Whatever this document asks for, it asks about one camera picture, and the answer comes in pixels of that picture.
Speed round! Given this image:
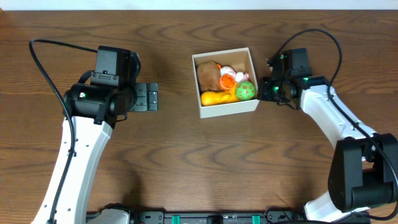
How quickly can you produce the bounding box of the green patterned ball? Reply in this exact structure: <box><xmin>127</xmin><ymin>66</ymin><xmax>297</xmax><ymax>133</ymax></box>
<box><xmin>235</xmin><ymin>81</ymin><xmax>256</xmax><ymax>101</ymax></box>

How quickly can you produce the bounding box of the white cardboard box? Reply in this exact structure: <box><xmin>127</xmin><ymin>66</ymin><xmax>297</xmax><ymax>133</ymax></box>
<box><xmin>192</xmin><ymin>47</ymin><xmax>259</xmax><ymax>118</ymax></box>

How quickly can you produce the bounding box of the pink pig toy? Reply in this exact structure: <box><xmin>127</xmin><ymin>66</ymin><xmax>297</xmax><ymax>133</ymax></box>
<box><xmin>218</xmin><ymin>64</ymin><xmax>249</xmax><ymax>83</ymax></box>

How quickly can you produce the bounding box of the orange patterned ball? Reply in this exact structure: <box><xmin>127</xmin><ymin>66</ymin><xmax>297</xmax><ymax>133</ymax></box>
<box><xmin>219</xmin><ymin>73</ymin><xmax>236</xmax><ymax>91</ymax></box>

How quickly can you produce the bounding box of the brown plush toy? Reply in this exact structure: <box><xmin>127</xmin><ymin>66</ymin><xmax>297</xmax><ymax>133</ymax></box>
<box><xmin>197</xmin><ymin>61</ymin><xmax>221</xmax><ymax>92</ymax></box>

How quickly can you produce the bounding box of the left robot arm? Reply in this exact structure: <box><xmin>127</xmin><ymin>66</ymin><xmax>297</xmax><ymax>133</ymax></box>
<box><xmin>34</xmin><ymin>46</ymin><xmax>159</xmax><ymax>223</ymax></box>

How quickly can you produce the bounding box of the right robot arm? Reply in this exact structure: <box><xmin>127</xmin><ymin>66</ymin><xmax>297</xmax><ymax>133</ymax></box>
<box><xmin>259</xmin><ymin>48</ymin><xmax>397</xmax><ymax>223</ymax></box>

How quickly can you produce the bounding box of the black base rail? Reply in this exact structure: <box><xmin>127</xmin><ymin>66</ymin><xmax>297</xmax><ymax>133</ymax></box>
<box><xmin>86</xmin><ymin>203</ymin><xmax>371</xmax><ymax>224</ymax></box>

